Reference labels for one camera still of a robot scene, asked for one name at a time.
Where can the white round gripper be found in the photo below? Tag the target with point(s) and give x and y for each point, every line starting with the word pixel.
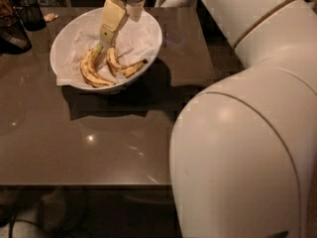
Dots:
pixel 113 15

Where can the spotted yellow banana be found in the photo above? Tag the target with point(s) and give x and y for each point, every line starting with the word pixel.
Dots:
pixel 88 71
pixel 126 70

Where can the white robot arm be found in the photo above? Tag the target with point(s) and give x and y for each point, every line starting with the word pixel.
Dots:
pixel 243 150

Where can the white paper bowl liner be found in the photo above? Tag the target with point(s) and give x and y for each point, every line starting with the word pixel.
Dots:
pixel 80 59

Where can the small wrapped candy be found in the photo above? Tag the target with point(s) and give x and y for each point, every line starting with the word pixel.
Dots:
pixel 50 17

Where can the black mesh pen cup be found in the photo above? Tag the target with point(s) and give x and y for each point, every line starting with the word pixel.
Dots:
pixel 30 14

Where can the dark container at left edge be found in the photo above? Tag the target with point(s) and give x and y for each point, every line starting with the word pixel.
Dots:
pixel 13 37

